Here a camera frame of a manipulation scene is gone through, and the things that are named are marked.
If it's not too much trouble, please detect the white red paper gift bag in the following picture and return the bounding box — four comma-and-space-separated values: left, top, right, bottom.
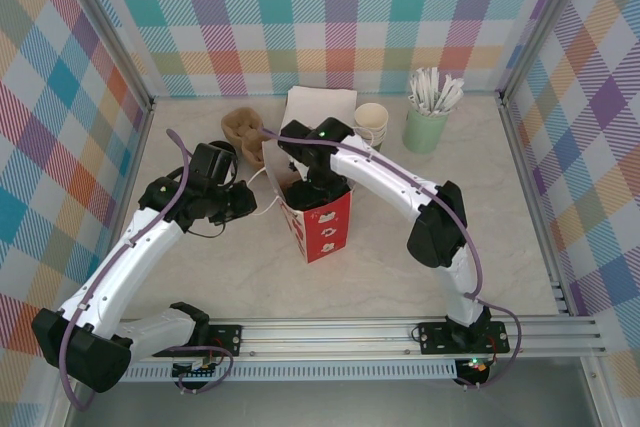
248, 126, 382, 264

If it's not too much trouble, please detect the white napkin stack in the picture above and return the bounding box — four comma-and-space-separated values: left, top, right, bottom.
282, 85, 359, 133

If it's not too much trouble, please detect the mint green holder cup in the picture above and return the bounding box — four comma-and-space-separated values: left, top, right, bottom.
402, 105, 450, 154

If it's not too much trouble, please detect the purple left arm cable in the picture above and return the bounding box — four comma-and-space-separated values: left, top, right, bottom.
58, 128, 235, 411

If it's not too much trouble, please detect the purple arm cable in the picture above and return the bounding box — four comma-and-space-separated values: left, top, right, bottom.
259, 127, 525, 392
58, 128, 235, 411

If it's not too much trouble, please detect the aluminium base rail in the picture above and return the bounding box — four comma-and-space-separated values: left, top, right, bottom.
54, 317, 609, 361

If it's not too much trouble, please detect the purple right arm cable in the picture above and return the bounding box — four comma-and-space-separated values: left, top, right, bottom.
259, 127, 525, 392

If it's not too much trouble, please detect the white slotted cable duct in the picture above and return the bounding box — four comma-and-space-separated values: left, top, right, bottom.
78, 364, 459, 382

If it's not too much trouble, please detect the aluminium frame post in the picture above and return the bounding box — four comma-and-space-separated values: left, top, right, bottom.
498, 0, 596, 106
57, 0, 156, 108

